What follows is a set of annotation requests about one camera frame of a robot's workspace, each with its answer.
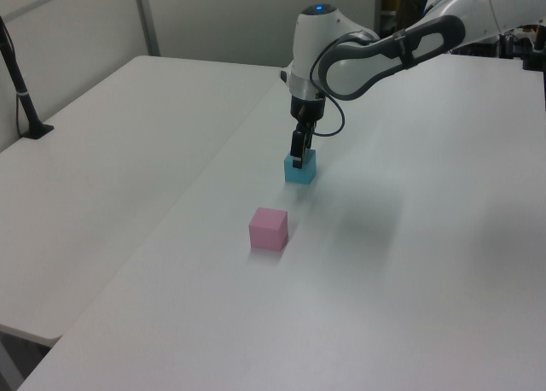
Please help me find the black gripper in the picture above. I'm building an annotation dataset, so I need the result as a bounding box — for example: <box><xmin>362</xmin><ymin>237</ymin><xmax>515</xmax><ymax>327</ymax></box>
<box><xmin>290</xmin><ymin>93</ymin><xmax>328</xmax><ymax>171</ymax></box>

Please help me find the blue cube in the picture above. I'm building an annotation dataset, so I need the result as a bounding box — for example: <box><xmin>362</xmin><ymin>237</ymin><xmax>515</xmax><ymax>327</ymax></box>
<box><xmin>283</xmin><ymin>149</ymin><xmax>317</xmax><ymax>185</ymax></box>

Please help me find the pink cube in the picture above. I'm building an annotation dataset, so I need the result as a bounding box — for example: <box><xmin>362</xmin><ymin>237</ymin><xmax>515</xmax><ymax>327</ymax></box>
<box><xmin>248</xmin><ymin>207</ymin><xmax>289</xmax><ymax>251</ymax></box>

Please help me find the black equipment on table edge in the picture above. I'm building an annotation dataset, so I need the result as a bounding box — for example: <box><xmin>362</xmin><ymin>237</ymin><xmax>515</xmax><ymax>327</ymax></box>
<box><xmin>498</xmin><ymin>22</ymin><xmax>546</xmax><ymax>73</ymax></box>

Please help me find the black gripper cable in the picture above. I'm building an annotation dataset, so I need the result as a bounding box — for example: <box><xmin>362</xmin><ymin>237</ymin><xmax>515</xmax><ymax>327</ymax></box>
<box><xmin>310</xmin><ymin>31</ymin><xmax>373</xmax><ymax>137</ymax></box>

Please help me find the grey metal partition post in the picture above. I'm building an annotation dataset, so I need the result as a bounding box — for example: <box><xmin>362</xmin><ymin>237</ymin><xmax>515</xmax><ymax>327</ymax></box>
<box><xmin>131</xmin><ymin>0</ymin><xmax>161</xmax><ymax>57</ymax></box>

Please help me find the black camera pole stand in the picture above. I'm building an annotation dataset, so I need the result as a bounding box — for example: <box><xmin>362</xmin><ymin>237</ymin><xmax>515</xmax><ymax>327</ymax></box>
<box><xmin>0</xmin><ymin>15</ymin><xmax>55</xmax><ymax>141</ymax></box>

